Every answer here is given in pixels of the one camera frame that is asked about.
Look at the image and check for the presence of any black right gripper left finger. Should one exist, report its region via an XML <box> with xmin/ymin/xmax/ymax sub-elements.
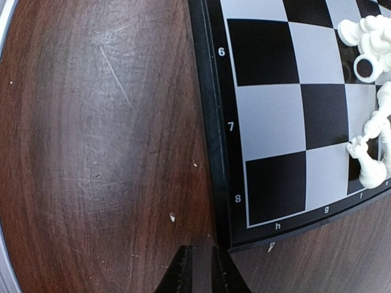
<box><xmin>155</xmin><ymin>245</ymin><xmax>193</xmax><ymax>293</ymax></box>

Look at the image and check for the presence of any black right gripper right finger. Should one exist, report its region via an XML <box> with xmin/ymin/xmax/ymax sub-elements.
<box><xmin>211</xmin><ymin>247</ymin><xmax>251</xmax><ymax>293</ymax></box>

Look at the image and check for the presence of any black and white chessboard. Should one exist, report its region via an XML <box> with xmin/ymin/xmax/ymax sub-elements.
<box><xmin>189</xmin><ymin>1</ymin><xmax>390</xmax><ymax>251</ymax></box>

